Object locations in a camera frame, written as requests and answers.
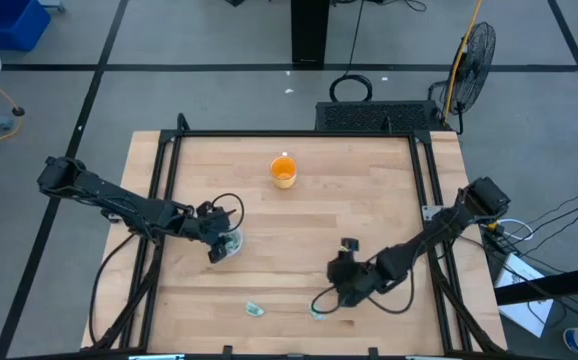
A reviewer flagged blue plastic bin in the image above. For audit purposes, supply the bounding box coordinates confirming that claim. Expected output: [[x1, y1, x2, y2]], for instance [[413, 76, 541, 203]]
[[0, 0, 52, 52]]

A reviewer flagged black beam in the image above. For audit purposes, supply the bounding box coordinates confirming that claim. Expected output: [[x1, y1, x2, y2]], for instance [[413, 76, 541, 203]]
[[493, 262, 578, 306]]

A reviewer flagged yellow cup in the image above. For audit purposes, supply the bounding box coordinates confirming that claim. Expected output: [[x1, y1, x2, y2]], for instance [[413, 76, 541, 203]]
[[269, 155, 299, 190]]

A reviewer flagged black perforated computer case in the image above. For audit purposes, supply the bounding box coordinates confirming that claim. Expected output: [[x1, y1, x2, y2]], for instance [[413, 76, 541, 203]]
[[314, 99, 445, 134]]

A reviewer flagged black power strip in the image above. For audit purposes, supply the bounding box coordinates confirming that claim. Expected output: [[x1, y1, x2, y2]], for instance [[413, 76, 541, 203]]
[[479, 224, 510, 261]]

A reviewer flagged black gripper loop cable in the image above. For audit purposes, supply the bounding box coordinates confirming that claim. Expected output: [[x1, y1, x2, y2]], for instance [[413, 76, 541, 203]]
[[310, 259, 418, 316], [211, 192, 246, 234]]

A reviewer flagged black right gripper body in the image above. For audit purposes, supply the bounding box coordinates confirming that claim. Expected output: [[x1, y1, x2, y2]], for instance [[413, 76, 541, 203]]
[[326, 251, 379, 296]]

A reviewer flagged white looped cable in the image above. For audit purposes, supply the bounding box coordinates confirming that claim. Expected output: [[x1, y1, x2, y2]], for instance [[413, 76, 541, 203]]
[[496, 218, 535, 242]]

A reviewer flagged black arm base cable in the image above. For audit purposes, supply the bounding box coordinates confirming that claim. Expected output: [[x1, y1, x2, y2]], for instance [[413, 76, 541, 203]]
[[88, 232, 138, 346]]

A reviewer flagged black aluminium frame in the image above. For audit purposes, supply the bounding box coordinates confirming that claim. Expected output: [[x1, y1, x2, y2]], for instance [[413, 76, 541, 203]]
[[81, 113, 508, 360]]

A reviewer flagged black floor fan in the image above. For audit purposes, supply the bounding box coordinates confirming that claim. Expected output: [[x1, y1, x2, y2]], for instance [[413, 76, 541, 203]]
[[428, 22, 498, 134]]

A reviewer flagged silver mounting plate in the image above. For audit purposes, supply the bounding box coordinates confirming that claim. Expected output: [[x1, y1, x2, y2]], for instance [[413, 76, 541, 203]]
[[421, 204, 445, 222]]

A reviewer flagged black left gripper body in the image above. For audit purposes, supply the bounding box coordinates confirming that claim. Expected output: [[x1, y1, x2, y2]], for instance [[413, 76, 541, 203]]
[[193, 199, 234, 247]]

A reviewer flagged black floor cable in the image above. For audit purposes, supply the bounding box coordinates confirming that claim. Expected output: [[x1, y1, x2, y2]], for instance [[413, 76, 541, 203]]
[[516, 182, 578, 236], [518, 197, 578, 256]]

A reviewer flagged black coiled cable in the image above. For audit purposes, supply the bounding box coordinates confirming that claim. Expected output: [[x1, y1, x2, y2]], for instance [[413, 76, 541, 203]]
[[328, 0, 374, 104]]

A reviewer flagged white box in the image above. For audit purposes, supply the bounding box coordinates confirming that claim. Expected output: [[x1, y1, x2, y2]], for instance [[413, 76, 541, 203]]
[[493, 252, 555, 339]]

